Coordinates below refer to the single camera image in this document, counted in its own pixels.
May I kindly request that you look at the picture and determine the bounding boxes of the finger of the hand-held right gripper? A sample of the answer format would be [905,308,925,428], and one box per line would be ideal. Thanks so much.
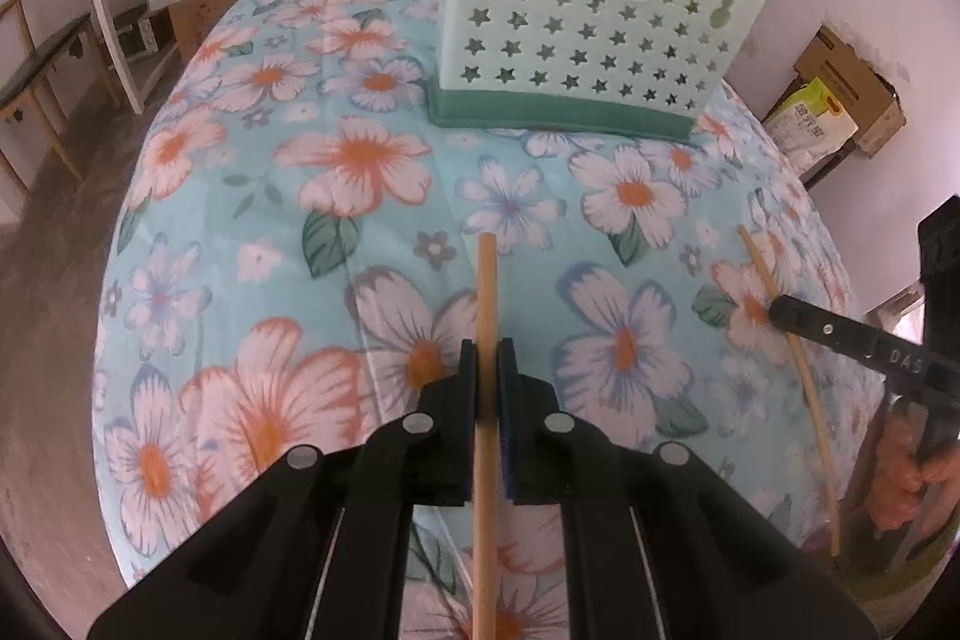
[768,295,929,387]

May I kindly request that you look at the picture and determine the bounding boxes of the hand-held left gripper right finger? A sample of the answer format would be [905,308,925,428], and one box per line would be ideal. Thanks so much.
[493,338,876,640]

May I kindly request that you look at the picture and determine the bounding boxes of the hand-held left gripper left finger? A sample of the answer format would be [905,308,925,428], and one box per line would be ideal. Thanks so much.
[88,338,482,640]

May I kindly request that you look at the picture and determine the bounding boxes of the wooden chopstick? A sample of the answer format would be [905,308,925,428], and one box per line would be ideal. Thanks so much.
[736,224,843,559]
[470,233,501,640]

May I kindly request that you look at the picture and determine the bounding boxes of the mint green utensil holder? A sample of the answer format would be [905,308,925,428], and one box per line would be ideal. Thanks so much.
[426,0,778,146]

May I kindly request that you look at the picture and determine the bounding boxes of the person's right hand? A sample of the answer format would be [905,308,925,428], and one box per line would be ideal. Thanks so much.
[870,413,960,537]

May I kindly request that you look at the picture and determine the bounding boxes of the black stool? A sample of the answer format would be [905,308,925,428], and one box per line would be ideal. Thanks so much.
[801,136,865,189]

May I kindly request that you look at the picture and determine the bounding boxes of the green white rice bag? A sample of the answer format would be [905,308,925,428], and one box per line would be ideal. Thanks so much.
[763,77,860,170]

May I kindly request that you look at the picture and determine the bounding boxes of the floral blue blanket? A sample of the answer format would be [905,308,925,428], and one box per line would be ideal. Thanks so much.
[93,0,880,640]

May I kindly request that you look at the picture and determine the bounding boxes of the open cardboard box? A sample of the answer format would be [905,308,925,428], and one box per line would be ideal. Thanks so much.
[793,26,908,159]

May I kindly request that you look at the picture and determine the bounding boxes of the white-topped cardboard box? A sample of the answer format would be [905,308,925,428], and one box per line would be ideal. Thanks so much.
[145,0,242,65]

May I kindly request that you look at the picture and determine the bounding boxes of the wooden chair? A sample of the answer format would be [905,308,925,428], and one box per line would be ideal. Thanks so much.
[0,0,100,193]

